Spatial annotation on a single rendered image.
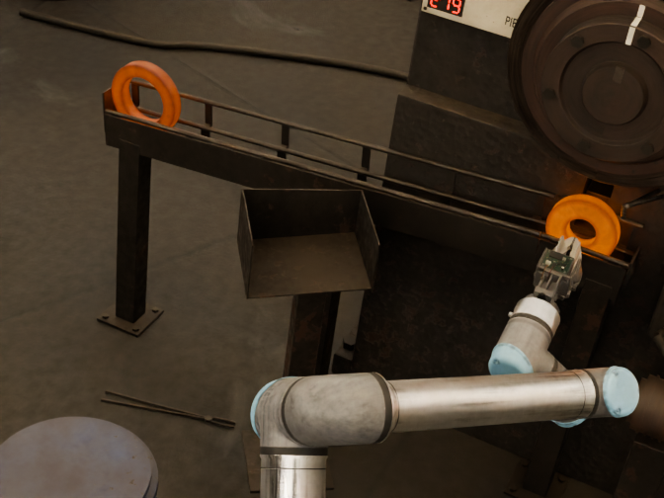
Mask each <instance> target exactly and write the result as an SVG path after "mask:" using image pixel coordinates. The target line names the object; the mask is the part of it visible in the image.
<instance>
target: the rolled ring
mask: <svg viewBox="0 0 664 498"><path fill-rule="evenodd" d="M134 77H139V78H142V79H145V80H147V81H148V82H150V83H151V84H152V85H153V86H154V87H155V88H156V90H157V91H158V93H159V94H160V97H161V99H162V103H163V114H162V116H161V118H160V119H151V118H149V117H147V116H145V115H144V114H142V113H141V112H140V111H139V110H138V109H137V108H136V106H135V105H134V104H133V102H132V100H131V97H130V94H129V83H130V80H131V79H132V78H134ZM112 97H113V101H114V104H115V107H116V109H117V111H118V112H121V113H124V114H128V115H131V116H135V117H138V118H142V119H145V120H149V121H152V122H156V123H159V124H163V125H168V126H174V125H175V123H176V122H177V120H178V118H179V116H180V113H181V99H180V95H179V92H178V89H177V87H176V85H175V84H174V82H173V80H172V79H171V78H170V76H169V75H168V74H167V73H166V72H165V71H164V70H163V69H161V68H160V67H159V66H157V65H155V64H153V63H151V62H148V61H143V60H137V61H133V62H130V63H129V64H127V65H125V66H124V67H122V68H121V69H120V70H119V71H118V72H117V73H116V75H115V77H114V79H113V82H112Z"/></svg>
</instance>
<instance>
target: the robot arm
mask: <svg viewBox="0 0 664 498"><path fill-rule="evenodd" d="M580 245H581V242H580V241H579V240H578V238H576V237H570V238H568V239H566V240H564V236H561V237H560V239H559V241H558V244H557V246H556V247H554V248H553V249H552V250H550V249H547V248H546V247H545V249H544V251H543V253H542V255H541V257H540V259H539V262H538V264H537V269H536V271H535V273H534V277H535V279H534V283H533V285H534V286H535V291H534V293H531V294H528V295H527V296H526V297H524V298H522V299H520V300H519V301H518V303H517V305H516V307H515V308H514V312H509V314H508V316H510V319H509V321H508V323H507V325H506V327H505V329H504V331H503V333H502V335H501V337H500V339H499V341H498V343H497V345H496V346H495V347H494V349H493V351H492V355H491V358H490V360H489V364H488V367H489V371H490V373H491V375H477V376H459V377H440V378H421V379H403V380H385V378H384V377H383V376H382V375H381V374H379V373H340V374H325V375H312V376H300V377H297V376H286V377H282V378H279V379H277V380H274V381H271V382H269V383H268V384H266V385H265V386H264V387H263V388H262V389H261V390H260V391H259V392H258V394H257V395H256V397H255V399H254V401H253V404H252V407H251V423H252V427H253V429H254V431H255V433H256V434H257V436H258V437H259V438H260V458H261V488H260V498H325V488H326V460H327V458H328V446H351V445H366V444H378V443H381V442H383V441H384V440H385V439H386V438H387V437H388V436H389V434H390V433H397V432H410V431H423V430H435V429H448V428H460V427H473V426H485V425H498V424H511V423H523V422H536V421H548V420H551V421H552V422H554V423H556V424H557V425H558V426H560V427H564V428H569V427H573V426H575V425H578V424H580V423H582V422H583V421H584V420H585V419H588V418H601V417H615V418H621V417H624V416H627V415H629V414H630V413H632V412H633V410H634V409H635V407H636V405H637V403H638V399H639V388H638V383H637V380H636V378H635V376H634V375H633V374H632V372H631V371H629V370H628V369H626V368H622V367H617V366H613V367H610V368H596V369H580V370H567V369H566V368H565V367H564V366H563V365H562V364H561V363H560V362H559V361H558V360H557V359H556V358H555V357H554V356H553V355H552V354H551V353H550V352H549V351H548V350H547V348H548V346H549V344H550V342H551V340H552V338H553V336H554V333H555V331H556V329H557V327H558V325H559V323H560V316H559V313H560V310H559V308H558V306H557V304H556V303H555V301H556V300H557V299H560V300H564V299H565V298H568V297H569V296H570V292H571V291H576V288H577V286H578V285H579V284H580V281H581V278H582V268H581V261H582V255H581V246H580ZM569 249H571V250H572V251H571V252H570V255H569V256H567V255H566V252H567V251H568V250H569Z"/></svg>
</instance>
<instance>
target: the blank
mask: <svg viewBox="0 0 664 498"><path fill-rule="evenodd" d="M574 219H584V220H586V221H588V222H590V223H591V224H592V225H593V226H594V228H595V230H596V237H594V238H592V239H581V238H579V237H577V236H576V235H575V234H574V233H573V232H572V231H571V229H570V221H572V220H574ZM545 230H546V233H547V234H549V235H552V236H555V237H558V238H560V237H561V236H564V240H566V239H568V238H570V237H576V238H578V240H579V241H580V242H581V245H580V246H583V247H586V248H589V249H591V250H594V251H597V252H600V253H603V254H606V255H608V256H610V255H611V254H612V252H613V251H614V249H615V247H616V246H617V244H618V242H619V239H620V235H621V227H620V223H619V220H618V218H617V216H616V214H615V212H614V211H613V210H612V209H611V208H610V207H609V206H608V205H607V204H606V203H605V202H603V201H602V200H600V199H598V198H595V197H593V196H589V195H571V196H568V197H565V198H563V199H562V200H560V201H559V202H558V203H557V204H556V205H555V206H554V207H553V209H552V210H551V212H550V213H549V215H548V217H547V220H546V225H545Z"/></svg>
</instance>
